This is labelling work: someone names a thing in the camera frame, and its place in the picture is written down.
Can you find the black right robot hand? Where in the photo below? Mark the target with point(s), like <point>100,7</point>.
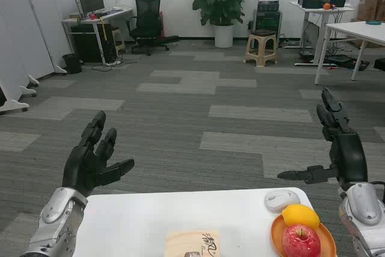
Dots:
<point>350,157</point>

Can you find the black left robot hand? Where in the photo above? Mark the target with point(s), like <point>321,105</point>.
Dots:
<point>81,166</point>

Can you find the beige swirl tissue box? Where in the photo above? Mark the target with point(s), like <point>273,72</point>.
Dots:
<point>180,243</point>

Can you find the black box device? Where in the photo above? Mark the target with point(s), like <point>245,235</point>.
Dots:
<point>310,3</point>
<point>337,1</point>

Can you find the yellow lemon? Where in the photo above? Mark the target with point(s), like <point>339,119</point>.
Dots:
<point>300,215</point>

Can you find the white computer mouse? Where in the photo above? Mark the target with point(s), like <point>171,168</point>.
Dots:
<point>281,200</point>

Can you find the orange plate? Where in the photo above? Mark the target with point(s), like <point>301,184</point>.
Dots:
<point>328,239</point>

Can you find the white partition panel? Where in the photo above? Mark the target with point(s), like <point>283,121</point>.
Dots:
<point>45,13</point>
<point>12,28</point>
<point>9,105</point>

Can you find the black floor case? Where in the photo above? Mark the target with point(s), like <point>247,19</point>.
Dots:
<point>343,60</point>

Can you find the red apple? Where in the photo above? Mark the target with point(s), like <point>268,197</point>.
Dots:
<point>300,242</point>

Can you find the black trash bin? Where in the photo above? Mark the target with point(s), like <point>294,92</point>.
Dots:
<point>72,63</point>

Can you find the white power strip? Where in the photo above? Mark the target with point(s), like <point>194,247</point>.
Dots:
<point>113,63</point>

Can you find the black computer tower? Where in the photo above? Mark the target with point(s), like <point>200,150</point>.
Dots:
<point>84,43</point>

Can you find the large white table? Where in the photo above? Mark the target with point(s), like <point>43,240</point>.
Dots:
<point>355,29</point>

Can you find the teal flat object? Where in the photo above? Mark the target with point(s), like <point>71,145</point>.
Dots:
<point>373,23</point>

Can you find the white desk with monitor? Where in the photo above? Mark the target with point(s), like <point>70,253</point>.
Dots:
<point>75,21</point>

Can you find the beige plastic stool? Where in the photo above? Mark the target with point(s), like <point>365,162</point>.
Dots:
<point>261,40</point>

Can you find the brown cardboard boxes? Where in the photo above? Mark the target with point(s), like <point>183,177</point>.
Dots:
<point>368,8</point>

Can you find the white desk with black boxes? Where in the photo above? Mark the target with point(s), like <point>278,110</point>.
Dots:
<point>319,9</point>

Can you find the small orange ball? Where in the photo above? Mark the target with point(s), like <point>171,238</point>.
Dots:
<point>327,6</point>

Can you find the black equipment cabinet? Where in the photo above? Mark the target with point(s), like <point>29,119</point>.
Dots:
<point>267,23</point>

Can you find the black office chair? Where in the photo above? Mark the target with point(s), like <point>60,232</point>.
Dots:
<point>147,7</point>

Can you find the black equipment stack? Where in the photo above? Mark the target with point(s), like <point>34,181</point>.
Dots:
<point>268,4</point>

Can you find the white plant pot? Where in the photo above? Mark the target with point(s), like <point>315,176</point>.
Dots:
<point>223,35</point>

